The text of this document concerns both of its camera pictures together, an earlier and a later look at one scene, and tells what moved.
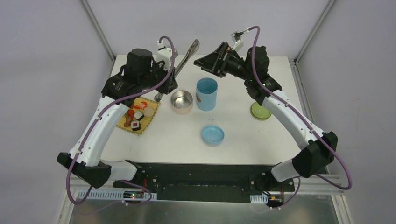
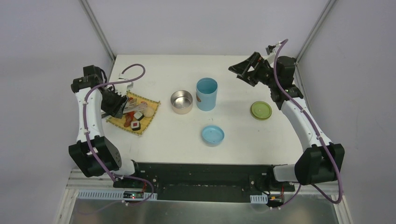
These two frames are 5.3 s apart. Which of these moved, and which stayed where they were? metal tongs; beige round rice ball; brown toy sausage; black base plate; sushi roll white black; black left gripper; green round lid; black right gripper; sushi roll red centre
Moved: metal tongs; black right gripper; black left gripper
Stayed: green round lid; brown toy sausage; sushi roll white black; sushi roll red centre; beige round rice ball; black base plate
